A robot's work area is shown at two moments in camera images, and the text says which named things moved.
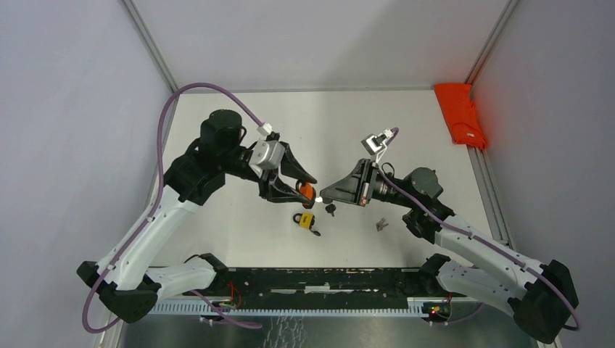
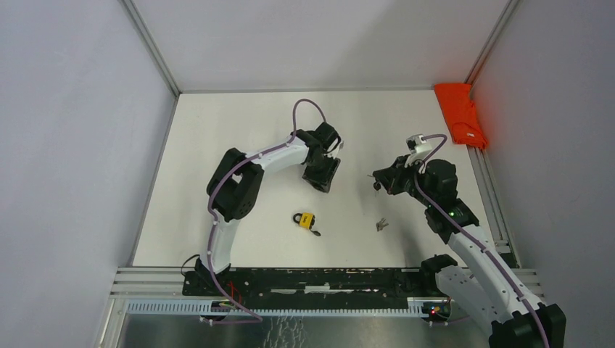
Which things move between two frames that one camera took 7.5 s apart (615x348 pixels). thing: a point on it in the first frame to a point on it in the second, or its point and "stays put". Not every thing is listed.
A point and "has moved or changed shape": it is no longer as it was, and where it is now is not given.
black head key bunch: [330, 208] has moved or changed shape
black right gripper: [357, 187] to [391, 177]
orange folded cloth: [460, 114] stays put
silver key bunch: [381, 225] stays put
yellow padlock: [304, 220] stays put
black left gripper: [277, 191] to [325, 177]
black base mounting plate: [319, 283] stays put
